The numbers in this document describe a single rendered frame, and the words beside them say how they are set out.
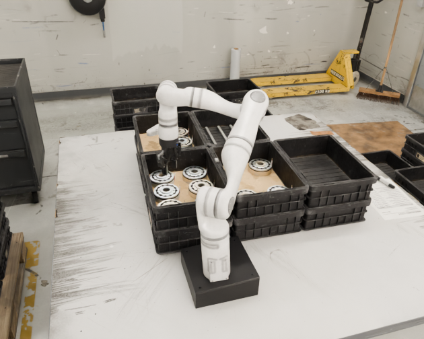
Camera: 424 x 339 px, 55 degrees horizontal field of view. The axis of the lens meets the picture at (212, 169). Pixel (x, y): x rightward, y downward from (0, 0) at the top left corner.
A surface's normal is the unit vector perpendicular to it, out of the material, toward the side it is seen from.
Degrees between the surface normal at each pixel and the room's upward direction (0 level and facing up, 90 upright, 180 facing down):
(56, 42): 90
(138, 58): 90
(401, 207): 0
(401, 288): 0
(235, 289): 90
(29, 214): 0
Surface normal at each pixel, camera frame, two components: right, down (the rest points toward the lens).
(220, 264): 0.18, 0.50
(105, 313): 0.02, -0.85
